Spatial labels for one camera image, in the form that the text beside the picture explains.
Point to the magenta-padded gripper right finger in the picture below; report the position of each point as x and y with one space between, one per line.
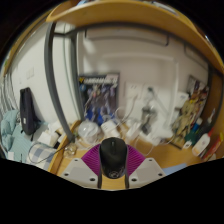
146 170

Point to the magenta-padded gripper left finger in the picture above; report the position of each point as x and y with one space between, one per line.
80 170

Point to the black computer mouse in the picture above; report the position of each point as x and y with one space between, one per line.
113 156

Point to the crumpled clear plastic wrapper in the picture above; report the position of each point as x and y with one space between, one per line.
70 150

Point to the white power strip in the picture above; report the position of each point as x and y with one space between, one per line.
150 138

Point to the clear domed plastic cup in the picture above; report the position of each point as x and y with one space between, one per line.
88 131

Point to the white power adapter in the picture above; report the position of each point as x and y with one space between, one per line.
134 130

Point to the white tissue packs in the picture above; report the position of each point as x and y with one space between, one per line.
50 135

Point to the white cube charger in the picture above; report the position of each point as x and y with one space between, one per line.
110 128

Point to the white lotion pump bottle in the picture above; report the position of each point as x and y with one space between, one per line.
201 143

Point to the blue bottle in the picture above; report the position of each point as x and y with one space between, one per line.
194 131

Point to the brown tree figure model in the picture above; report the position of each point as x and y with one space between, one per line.
190 116

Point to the blue checked bedding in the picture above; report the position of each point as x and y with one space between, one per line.
16 140

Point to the dark blue model kit box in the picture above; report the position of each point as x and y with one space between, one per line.
98 96

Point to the wooden shelf unit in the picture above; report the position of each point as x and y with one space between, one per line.
133 13

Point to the white wall socket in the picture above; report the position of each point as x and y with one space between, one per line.
150 90
132 90

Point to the grey metal shelf frame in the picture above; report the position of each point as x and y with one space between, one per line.
51 83

